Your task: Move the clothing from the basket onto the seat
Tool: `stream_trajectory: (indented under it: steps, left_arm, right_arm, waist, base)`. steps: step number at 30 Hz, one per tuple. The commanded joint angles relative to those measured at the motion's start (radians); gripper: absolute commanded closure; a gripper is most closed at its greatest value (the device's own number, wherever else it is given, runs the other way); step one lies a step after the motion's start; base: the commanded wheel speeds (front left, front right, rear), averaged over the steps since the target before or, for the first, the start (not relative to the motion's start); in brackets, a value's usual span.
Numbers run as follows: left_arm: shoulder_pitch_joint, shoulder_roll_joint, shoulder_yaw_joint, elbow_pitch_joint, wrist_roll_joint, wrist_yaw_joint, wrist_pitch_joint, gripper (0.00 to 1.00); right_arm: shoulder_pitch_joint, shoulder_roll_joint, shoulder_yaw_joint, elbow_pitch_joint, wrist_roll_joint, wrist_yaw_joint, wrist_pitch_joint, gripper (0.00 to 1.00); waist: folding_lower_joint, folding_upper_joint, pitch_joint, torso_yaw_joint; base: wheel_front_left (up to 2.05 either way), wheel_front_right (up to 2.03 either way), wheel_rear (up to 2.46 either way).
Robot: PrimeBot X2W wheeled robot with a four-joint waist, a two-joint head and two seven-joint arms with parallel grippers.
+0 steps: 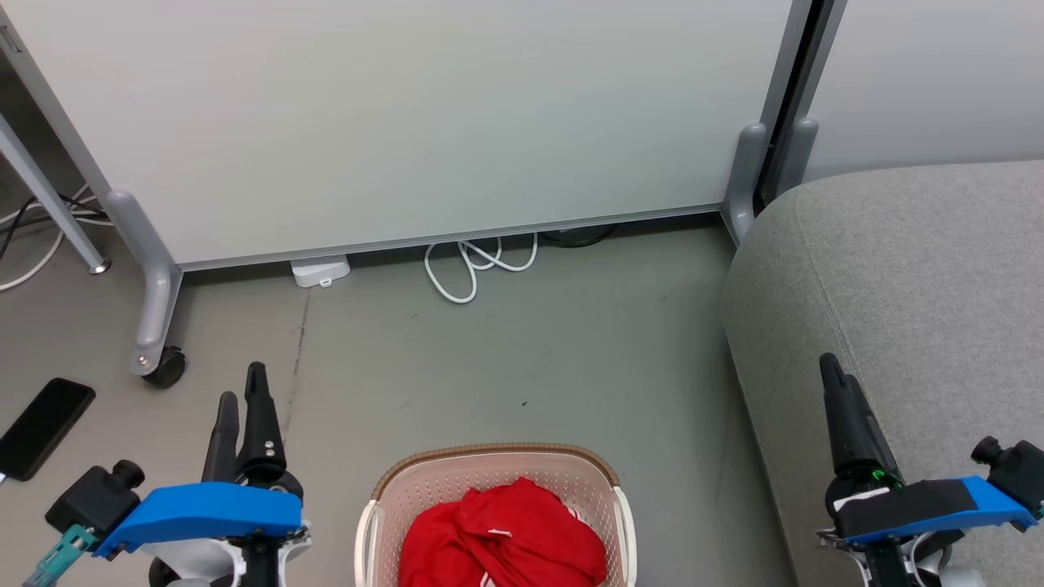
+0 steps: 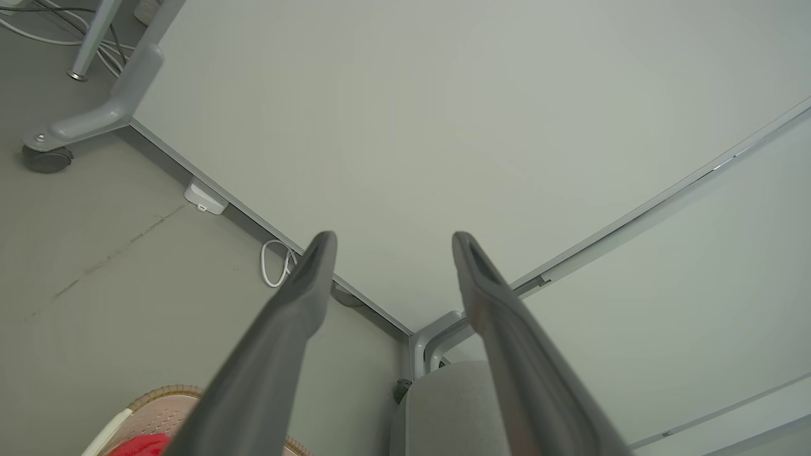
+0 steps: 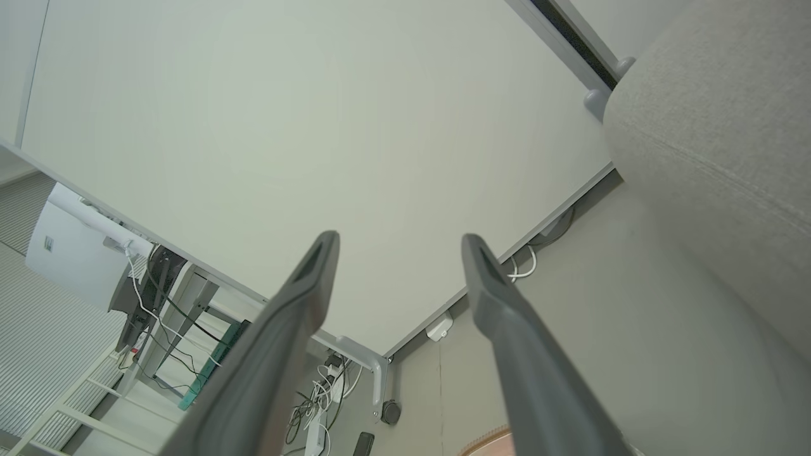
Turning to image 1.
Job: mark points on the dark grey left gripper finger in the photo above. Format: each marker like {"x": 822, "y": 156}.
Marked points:
{"x": 261, "y": 424}
{"x": 222, "y": 440}

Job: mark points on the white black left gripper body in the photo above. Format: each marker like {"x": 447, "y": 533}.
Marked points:
{"x": 196, "y": 562}

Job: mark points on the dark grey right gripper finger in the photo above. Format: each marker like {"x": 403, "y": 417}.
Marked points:
{"x": 852, "y": 424}

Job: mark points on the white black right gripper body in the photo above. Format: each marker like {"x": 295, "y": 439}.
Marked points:
{"x": 885, "y": 562}

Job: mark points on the red cloth garment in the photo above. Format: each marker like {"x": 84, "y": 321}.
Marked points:
{"x": 506, "y": 534}

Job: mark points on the grey fabric sofa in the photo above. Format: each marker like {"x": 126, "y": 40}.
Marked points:
{"x": 913, "y": 310}

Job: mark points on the black caster wheel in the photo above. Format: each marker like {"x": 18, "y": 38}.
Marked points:
{"x": 167, "y": 368}

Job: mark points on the white power strip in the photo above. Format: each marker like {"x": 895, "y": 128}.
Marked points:
{"x": 320, "y": 270}

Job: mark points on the black smartphone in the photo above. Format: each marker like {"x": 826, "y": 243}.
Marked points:
{"x": 45, "y": 425}

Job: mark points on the white perforated laundry basket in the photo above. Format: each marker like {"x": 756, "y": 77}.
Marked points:
{"x": 497, "y": 469}

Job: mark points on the grey metal table leg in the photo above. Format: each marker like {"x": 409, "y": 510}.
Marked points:
{"x": 57, "y": 208}

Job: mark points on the large white partition panel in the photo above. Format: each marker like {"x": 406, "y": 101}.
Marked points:
{"x": 408, "y": 122}

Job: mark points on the blue left camera mount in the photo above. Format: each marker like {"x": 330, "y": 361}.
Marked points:
{"x": 204, "y": 509}

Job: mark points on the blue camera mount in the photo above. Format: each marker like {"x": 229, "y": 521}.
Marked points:
{"x": 204, "y": 509}
{"x": 930, "y": 505}

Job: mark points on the blue right camera mount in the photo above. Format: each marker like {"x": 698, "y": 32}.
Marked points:
{"x": 930, "y": 505}

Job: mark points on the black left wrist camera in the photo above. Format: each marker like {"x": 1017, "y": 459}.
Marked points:
{"x": 90, "y": 501}

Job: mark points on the white partition panel grey post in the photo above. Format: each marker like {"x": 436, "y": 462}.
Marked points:
{"x": 922, "y": 81}

